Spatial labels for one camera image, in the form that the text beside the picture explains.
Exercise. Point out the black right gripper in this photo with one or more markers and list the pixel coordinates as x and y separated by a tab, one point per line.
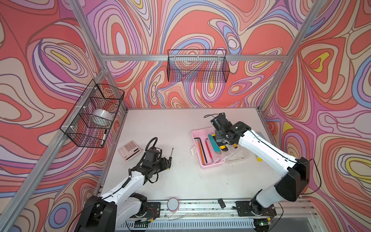
218	137

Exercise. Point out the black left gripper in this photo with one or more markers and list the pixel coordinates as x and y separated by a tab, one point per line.
164	165

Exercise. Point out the black yellow screwdriver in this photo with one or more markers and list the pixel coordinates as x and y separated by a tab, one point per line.
171	155

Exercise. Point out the teal utility knife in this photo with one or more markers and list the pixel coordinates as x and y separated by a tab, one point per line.
215	147

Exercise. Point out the red handled hex key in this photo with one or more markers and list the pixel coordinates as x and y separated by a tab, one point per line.
209	152

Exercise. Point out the pink plastic tool box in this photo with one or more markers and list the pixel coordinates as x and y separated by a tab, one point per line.
231	156

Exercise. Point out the orange handled hex key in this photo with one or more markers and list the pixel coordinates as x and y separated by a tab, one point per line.
201	152

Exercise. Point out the black yellow utility knife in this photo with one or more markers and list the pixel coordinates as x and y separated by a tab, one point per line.
221	146

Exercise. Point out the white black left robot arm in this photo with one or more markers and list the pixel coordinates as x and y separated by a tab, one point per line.
105	213

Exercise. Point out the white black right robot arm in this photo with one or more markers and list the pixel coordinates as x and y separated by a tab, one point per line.
294	173

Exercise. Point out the pink calculator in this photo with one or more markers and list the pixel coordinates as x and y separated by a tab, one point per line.
129	151

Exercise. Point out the pink round tape dispenser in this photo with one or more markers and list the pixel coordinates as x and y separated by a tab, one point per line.
173	205

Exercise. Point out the black marker in basket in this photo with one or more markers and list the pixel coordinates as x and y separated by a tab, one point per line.
103	138

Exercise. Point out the grey tape roll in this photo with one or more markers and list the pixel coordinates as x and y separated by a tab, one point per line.
102	118

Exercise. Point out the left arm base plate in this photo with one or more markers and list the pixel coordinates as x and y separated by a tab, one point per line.
152	211

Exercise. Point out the small black block on rail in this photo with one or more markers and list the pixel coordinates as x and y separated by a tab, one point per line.
221	203

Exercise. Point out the black wire basket left wall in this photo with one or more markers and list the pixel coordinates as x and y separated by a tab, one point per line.
78	126

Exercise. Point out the black wire basket wall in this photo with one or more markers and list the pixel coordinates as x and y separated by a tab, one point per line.
78	126
197	65

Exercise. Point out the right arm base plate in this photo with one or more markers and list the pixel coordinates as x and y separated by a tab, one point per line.
248	209

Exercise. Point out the black wire basket back wall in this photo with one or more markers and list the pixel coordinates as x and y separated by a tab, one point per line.
197	65

